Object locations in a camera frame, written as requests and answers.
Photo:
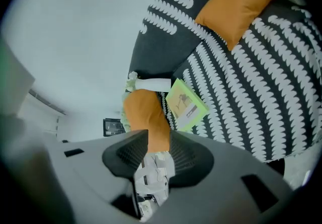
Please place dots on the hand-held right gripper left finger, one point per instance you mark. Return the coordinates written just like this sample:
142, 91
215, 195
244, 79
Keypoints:
95, 180

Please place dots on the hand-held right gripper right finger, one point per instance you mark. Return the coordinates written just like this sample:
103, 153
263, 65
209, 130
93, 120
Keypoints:
221, 187

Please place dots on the green magazine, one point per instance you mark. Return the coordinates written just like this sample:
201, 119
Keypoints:
186, 107

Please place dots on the black white patterned sofa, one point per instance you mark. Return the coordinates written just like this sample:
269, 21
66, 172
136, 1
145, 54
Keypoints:
251, 92

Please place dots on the black monitor screen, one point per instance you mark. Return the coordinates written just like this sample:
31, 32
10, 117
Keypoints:
113, 127

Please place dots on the large orange cushion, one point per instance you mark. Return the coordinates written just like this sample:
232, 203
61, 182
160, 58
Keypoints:
146, 117

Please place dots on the white vase with flowers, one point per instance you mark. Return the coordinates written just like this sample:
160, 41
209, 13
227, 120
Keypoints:
156, 84

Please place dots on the small orange cushion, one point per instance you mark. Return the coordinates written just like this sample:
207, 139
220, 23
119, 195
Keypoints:
239, 6

